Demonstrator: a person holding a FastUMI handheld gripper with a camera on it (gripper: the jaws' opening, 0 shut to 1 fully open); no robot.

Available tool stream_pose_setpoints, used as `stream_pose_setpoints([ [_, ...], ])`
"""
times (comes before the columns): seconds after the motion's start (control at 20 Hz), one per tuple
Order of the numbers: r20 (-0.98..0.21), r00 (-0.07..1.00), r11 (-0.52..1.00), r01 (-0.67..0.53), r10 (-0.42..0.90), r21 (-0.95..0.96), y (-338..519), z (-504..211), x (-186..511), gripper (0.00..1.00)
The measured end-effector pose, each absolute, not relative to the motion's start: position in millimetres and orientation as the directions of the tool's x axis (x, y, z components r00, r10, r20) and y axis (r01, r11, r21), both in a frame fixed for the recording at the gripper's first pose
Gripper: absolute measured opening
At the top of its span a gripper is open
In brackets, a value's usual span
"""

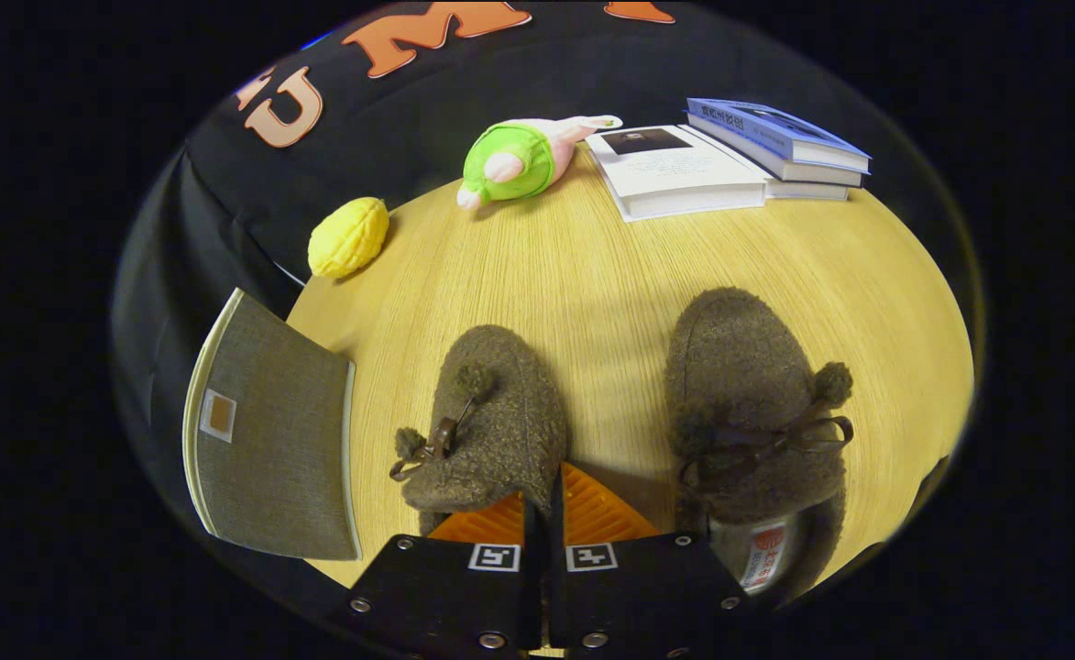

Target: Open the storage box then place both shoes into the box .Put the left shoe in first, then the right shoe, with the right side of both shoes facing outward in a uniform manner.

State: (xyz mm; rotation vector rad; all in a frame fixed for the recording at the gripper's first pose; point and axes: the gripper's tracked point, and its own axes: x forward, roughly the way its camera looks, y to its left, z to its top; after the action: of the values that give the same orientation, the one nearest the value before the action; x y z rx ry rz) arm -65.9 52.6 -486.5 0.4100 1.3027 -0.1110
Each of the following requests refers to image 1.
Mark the white book with blue edge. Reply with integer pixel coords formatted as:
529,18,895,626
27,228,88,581
688,115,866,189

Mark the white book with dark photo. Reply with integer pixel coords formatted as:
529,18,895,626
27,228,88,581
585,125,769,224

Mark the grey fabric storage box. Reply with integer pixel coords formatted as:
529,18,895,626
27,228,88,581
181,287,362,562

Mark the blue cover book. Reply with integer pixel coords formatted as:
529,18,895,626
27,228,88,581
686,97,872,175

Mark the green and pink plush toy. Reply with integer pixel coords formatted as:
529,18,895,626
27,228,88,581
456,115,623,212

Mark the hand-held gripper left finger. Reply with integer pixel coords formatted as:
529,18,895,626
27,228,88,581
349,490,543,656

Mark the brown fuzzy shoe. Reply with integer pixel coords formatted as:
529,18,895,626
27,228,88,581
389,324,570,537
664,286,856,599

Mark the yellow plush toy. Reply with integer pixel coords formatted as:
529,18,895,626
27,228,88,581
306,196,391,280

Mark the black backdrop cloth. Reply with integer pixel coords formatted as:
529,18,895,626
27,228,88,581
111,0,987,551

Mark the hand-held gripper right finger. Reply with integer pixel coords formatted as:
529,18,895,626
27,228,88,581
548,461,749,656

